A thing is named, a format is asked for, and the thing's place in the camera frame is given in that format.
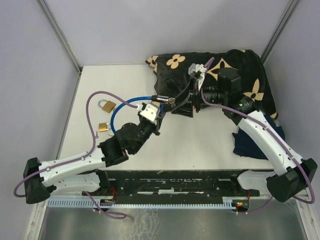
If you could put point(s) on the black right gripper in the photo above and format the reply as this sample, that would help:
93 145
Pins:
195 96

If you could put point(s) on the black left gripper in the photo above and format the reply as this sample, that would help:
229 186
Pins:
157 123

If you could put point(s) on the brass padlock with key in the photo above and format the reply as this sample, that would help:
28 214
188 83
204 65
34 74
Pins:
106 105

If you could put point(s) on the small brass padlock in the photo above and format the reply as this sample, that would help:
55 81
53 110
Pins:
103 127

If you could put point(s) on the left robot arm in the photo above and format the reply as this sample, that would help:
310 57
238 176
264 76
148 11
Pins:
40 177

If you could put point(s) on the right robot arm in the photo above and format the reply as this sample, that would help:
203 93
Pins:
291 173

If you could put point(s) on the black floral patterned blanket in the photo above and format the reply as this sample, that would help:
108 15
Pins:
172 77

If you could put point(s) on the dark blue cloth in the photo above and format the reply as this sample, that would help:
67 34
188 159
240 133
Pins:
244 146

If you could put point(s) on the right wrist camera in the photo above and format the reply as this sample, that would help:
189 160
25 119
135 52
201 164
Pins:
197 72

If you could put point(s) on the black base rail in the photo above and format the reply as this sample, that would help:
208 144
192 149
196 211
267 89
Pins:
173 186

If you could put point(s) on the white slotted cable duct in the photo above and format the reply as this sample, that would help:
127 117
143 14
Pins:
103 203

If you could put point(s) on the left aluminium frame post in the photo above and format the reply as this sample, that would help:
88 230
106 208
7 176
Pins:
46 10

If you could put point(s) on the aluminium frame post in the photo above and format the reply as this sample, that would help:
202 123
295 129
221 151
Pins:
46 10
279 28

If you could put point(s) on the right aluminium frame post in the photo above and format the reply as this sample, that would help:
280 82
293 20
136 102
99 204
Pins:
279 28

